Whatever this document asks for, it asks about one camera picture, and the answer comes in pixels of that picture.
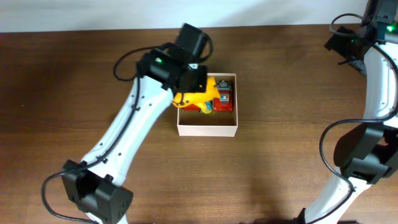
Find orange rubber animal toy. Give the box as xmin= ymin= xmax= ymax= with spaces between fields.
xmin=172 ymin=77 xmax=220 ymax=109

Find yellow wooden rattle drum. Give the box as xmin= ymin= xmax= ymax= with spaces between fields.
xmin=200 ymin=101 xmax=213 ymax=114

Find red fire truck with ladder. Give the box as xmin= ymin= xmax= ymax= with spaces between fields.
xmin=213 ymin=80 xmax=234 ymax=113

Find red fire truck toy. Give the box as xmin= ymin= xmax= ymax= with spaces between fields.
xmin=183 ymin=104 xmax=200 ymax=111

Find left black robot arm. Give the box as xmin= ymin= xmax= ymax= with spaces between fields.
xmin=60 ymin=24 xmax=213 ymax=223

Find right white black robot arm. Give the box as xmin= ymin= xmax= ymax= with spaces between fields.
xmin=293 ymin=0 xmax=397 ymax=223

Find pink cardboard box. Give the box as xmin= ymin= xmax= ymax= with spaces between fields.
xmin=177 ymin=73 xmax=239 ymax=137

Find right black cable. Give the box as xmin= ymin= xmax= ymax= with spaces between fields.
xmin=306 ymin=12 xmax=398 ymax=224

